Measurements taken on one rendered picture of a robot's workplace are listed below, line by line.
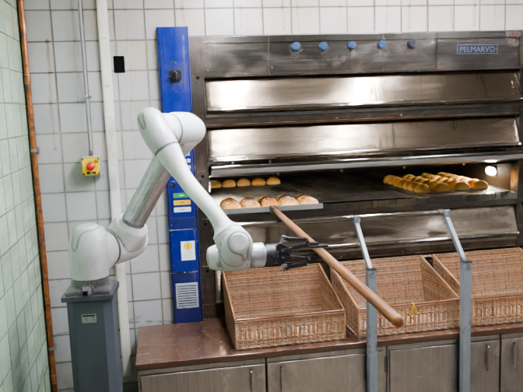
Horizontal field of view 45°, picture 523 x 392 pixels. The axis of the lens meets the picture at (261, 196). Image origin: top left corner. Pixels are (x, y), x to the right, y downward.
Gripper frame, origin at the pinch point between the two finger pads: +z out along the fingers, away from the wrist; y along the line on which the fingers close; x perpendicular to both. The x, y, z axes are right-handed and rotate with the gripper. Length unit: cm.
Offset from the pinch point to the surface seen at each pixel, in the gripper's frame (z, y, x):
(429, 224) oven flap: 95, 17, -115
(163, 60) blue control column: -52, -78, -111
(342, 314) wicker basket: 28, 48, -65
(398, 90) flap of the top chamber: 76, -60, -114
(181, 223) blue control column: -47, 7, -111
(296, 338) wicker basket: 5, 58, -64
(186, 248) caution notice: -45, 21, -111
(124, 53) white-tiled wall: -72, -82, -114
